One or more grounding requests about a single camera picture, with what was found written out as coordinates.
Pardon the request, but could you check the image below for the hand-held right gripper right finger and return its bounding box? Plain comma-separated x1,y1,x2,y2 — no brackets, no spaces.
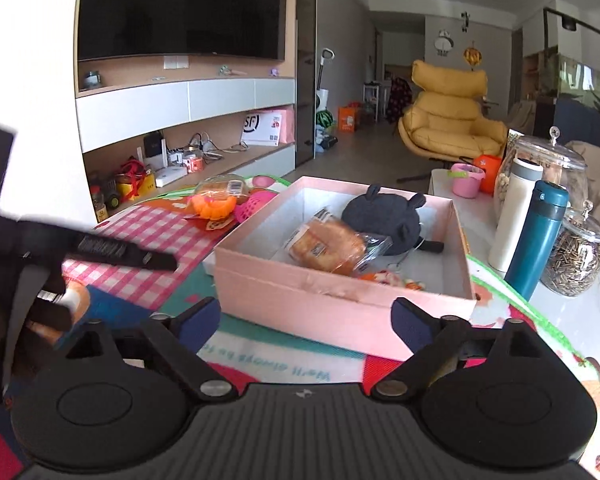
370,297,551,401

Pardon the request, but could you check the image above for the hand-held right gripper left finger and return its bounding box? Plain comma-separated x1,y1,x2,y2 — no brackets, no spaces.
65,296,233,401

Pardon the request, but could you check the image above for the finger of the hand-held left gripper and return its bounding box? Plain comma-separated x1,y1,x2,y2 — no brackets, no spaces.
22,285,78,333
60,230,179,272

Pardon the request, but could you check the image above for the orange plastic toy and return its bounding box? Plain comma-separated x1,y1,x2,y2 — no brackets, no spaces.
186,192,238,222

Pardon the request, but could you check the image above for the pink cardboard box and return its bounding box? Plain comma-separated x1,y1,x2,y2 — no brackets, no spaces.
212,176,478,363

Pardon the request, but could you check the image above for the bread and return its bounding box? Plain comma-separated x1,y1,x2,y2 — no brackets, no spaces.
194,174,251,198
282,207,393,276

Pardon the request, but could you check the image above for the pink toy strainer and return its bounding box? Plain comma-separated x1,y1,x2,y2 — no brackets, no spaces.
235,187,281,224

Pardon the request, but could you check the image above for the colourful play mat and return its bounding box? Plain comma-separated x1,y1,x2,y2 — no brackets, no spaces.
0,175,600,480

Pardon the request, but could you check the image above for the small orange white charm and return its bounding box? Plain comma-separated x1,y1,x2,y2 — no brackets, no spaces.
360,269,427,293

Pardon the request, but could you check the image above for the red yellow toy truck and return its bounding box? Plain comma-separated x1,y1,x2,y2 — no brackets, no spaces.
100,157,157,211

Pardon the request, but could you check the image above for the white flat device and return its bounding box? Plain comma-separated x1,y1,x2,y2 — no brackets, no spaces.
155,165,187,188

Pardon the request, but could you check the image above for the black plush toy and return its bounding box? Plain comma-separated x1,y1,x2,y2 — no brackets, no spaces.
341,184,446,256

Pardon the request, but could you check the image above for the teal thermos bottle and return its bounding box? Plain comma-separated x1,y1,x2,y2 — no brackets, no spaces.
504,180,570,304

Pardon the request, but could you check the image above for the white thermos bottle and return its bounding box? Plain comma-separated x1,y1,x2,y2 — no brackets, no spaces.
488,157,544,273

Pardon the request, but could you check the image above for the pink toy bucket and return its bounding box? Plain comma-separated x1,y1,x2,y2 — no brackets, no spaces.
447,162,486,199

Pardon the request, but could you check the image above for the orange container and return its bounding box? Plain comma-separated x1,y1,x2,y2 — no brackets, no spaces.
472,154,504,195

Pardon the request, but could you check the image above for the glass jar of seeds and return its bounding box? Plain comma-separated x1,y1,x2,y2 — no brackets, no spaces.
540,200,600,298

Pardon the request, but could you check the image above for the white wooden television cabinet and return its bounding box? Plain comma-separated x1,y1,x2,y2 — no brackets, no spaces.
74,0,298,222

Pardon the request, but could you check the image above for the white pink courier box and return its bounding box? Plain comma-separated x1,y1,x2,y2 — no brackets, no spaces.
240,108,295,147

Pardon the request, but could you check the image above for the yellow armchair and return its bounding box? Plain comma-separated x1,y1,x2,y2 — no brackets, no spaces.
397,59,509,184

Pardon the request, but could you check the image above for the orange paper bag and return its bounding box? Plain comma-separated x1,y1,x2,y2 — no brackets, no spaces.
337,105,361,134

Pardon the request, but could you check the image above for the glass dome cover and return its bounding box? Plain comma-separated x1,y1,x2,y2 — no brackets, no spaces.
494,127,589,222

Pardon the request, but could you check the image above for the polka dot cloth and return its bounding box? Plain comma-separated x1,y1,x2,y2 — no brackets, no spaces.
385,77,414,124

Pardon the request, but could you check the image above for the white stool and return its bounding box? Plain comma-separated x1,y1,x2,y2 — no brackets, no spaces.
362,82,381,121

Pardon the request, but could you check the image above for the dark tall cabinet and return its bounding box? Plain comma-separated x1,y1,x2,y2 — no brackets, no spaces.
296,0,317,164

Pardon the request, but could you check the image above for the black television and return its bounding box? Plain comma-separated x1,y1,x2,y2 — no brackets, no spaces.
77,0,287,62

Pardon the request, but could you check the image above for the white stick vacuum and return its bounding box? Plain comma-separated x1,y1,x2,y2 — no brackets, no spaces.
314,48,336,111

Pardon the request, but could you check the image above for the fish tank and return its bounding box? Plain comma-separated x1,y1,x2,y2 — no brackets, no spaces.
522,47,600,112

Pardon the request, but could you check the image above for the black track light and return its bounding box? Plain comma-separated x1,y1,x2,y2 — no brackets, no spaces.
544,7,600,54

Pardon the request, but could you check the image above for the power strip with cables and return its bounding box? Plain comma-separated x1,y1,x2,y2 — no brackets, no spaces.
167,132,242,166

